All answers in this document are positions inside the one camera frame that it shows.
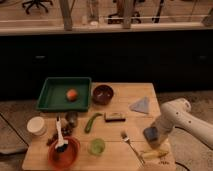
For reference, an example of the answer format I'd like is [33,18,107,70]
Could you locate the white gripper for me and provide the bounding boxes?
[149,115,173,147]

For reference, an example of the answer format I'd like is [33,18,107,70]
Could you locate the blue sponge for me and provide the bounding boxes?
[143,127,158,142]

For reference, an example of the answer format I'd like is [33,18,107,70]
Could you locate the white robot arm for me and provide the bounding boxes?
[151,98,213,150]

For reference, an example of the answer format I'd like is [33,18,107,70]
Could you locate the purple bowl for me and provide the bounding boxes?
[92,85,114,105]

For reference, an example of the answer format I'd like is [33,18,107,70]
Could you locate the orange bowl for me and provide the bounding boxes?
[48,137,80,170]

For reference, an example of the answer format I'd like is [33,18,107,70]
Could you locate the grey triangular cloth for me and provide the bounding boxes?
[129,97,149,114]

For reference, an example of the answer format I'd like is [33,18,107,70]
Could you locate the black board eraser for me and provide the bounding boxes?
[104,113,126,122]

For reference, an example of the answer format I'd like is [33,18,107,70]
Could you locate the green plastic cup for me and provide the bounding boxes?
[88,138,105,156]

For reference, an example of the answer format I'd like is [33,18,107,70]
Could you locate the green chili pepper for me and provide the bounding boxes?
[84,113,103,134]

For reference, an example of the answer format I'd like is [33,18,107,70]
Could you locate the small metal cup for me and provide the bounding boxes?
[65,112,78,127]

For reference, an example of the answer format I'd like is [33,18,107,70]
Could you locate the dark grape bunch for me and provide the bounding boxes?
[46,125,73,146]

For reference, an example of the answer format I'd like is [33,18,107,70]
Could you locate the green plastic tray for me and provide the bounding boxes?
[37,77,92,112]

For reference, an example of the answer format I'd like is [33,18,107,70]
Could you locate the orange tomato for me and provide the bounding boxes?
[66,89,78,101]

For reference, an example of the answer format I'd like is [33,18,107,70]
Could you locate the white round container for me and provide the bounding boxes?
[27,116,47,136]

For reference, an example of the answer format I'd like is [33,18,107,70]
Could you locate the black office chair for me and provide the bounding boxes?
[22,0,53,15]

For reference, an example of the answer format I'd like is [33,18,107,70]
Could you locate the black power cable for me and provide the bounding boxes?
[175,161,191,171]

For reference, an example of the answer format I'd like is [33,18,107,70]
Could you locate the white handled dish brush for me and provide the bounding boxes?
[55,117,68,153]

